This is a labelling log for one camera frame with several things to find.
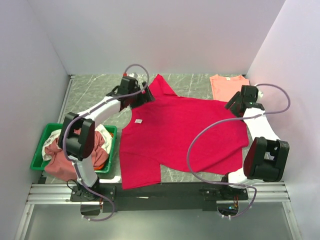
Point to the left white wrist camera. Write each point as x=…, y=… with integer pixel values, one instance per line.
x=132, y=75

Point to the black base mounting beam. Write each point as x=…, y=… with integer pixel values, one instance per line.
x=171, y=196

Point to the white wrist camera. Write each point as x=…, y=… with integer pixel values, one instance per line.
x=260, y=95
x=132, y=75

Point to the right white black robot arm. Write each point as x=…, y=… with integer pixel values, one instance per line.
x=267, y=156

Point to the white crumpled shirt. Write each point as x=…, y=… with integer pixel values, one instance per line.
x=102, y=142

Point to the dusty pink crumpled shirt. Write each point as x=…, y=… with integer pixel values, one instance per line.
x=63, y=169

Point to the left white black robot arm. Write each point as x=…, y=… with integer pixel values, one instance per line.
x=98, y=113

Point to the green plastic laundry basket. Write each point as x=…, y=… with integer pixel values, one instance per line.
x=79, y=144

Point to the orange garment in basket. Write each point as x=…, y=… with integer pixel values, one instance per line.
x=99, y=167

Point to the magenta red t shirt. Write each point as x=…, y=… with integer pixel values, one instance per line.
x=181, y=133

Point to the aluminium extrusion rail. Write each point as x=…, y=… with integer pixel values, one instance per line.
x=270, y=192

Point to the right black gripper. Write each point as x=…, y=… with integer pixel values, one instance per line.
x=233, y=99

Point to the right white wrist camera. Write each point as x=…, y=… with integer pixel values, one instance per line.
x=260, y=95

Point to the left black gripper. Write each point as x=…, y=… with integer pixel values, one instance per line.
x=145, y=97

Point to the folded salmon pink t shirt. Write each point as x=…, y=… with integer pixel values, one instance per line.
x=224, y=87

